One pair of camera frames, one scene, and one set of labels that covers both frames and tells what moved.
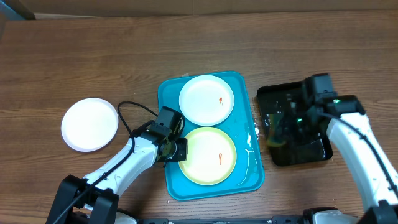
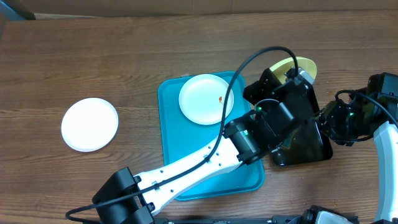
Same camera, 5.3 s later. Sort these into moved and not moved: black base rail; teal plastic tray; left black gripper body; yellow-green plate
Moved: left black gripper body; yellow-green plate
Not moved: black base rail; teal plastic tray
